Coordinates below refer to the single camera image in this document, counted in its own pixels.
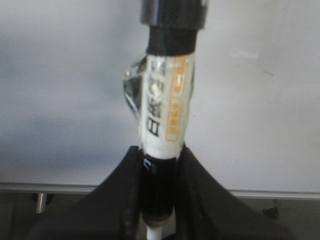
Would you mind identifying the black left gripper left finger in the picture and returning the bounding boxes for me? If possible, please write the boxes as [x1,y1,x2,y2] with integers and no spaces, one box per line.
[27,146,142,240]

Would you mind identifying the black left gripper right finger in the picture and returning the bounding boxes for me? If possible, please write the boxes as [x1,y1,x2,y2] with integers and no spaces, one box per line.
[167,146,295,240]

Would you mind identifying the black and white marker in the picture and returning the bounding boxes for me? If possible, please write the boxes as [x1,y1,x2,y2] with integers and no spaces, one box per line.
[123,0,209,240]

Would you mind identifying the white whiteboard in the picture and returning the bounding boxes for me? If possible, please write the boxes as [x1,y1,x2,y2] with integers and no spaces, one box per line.
[0,0,320,192]

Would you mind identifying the silver metal leg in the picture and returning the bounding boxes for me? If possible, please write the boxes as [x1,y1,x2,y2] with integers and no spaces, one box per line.
[36,193,48,214]

